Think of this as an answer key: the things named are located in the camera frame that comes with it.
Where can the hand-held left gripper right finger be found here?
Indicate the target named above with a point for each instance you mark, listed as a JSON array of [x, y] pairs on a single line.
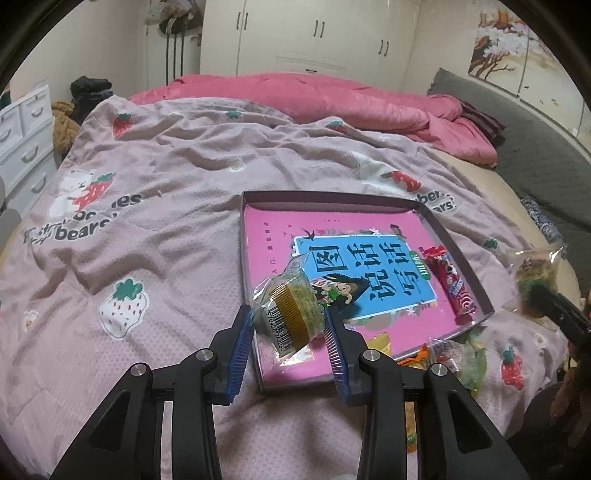
[[337, 360]]

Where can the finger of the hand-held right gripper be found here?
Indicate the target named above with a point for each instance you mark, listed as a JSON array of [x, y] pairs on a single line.
[[558, 309]]

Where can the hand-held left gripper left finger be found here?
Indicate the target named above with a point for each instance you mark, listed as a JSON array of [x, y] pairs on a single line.
[[240, 360]]

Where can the green snack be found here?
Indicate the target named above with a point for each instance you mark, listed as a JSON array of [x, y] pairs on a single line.
[[531, 270]]

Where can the green cake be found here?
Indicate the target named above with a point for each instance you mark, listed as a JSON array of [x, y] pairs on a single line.
[[291, 309]]

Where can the shallow purple cardboard box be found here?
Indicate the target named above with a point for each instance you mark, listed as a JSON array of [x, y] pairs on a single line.
[[323, 199]]

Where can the yellow jelly packet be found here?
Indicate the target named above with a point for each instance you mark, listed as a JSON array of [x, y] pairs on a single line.
[[381, 345]]

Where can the floral patterned cloth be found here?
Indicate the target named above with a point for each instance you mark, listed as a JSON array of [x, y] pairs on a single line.
[[542, 221]]

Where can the pink children's book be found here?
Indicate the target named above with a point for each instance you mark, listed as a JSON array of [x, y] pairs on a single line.
[[277, 258]]

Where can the red candy packet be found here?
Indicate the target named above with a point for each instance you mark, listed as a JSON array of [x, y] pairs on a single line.
[[450, 281]]

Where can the beige bed sheet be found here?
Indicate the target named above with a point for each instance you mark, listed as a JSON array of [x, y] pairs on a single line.
[[498, 198]]

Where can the strawberry print blanket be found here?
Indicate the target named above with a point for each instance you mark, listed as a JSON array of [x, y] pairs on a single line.
[[161, 230]]

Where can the grey padded headboard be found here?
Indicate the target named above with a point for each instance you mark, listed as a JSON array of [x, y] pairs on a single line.
[[531, 138]]

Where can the dark striped cloth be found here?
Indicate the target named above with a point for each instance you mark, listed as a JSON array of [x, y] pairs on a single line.
[[482, 122]]

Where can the pink quilt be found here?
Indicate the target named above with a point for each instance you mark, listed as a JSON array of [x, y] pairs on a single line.
[[323, 97]]

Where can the brown plush toy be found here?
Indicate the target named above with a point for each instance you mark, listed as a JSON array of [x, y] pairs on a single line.
[[62, 129]]

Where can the white drawer chest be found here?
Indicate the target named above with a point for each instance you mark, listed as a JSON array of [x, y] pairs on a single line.
[[27, 138]]

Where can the white wardrobe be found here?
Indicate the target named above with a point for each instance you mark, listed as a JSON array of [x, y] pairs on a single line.
[[295, 32]]

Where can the tree wall painting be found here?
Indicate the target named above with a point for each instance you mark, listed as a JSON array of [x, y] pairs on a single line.
[[503, 41]]

